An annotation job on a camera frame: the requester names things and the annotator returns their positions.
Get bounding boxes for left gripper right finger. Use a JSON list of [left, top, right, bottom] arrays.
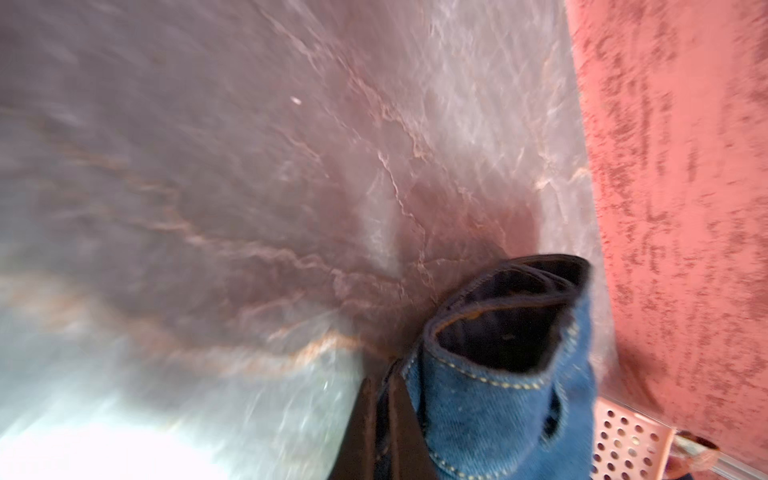
[[388, 375, 438, 480]]

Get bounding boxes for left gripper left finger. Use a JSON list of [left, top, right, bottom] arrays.
[[328, 378, 377, 480]]

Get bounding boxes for dark denim button skirt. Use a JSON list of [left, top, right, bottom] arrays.
[[398, 254, 596, 479]]

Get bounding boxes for pink perforated plastic basket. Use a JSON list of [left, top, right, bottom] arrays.
[[590, 397, 675, 480]]

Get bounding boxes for red cloth in basket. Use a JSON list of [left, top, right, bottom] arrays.
[[662, 430, 721, 479]]

